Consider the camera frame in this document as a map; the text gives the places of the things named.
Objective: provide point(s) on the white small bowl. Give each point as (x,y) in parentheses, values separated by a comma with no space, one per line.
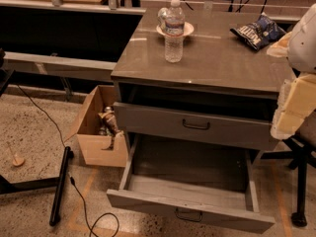
(161,15)

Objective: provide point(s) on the blue chip bag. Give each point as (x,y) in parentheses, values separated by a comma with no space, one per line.
(260,33)

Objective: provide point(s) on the grey drawer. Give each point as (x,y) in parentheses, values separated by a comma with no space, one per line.
(237,132)
(191,181)

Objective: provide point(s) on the black table leg frame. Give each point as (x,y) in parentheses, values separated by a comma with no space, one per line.
(55,182)

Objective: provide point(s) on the black office chair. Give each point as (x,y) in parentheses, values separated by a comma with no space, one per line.
(301,149)

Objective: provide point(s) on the crumpled items in box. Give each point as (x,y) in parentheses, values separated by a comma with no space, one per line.
(109,126)

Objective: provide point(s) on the small orange floor disc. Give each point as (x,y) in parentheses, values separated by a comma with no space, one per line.
(17,161)

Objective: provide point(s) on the grey top drawer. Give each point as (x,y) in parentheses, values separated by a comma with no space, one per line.
(237,132)

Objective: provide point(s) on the open cardboard box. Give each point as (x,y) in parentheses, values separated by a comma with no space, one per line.
(97,149)

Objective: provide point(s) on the clear plastic water bottle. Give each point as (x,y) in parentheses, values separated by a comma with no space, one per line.
(174,31)

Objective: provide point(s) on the grey metal rail bench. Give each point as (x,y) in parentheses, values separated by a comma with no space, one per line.
(53,72)

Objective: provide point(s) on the grey drawer cabinet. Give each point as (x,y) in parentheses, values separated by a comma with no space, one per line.
(217,75)

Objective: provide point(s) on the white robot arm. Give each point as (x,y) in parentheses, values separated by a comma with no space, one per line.
(297,98)

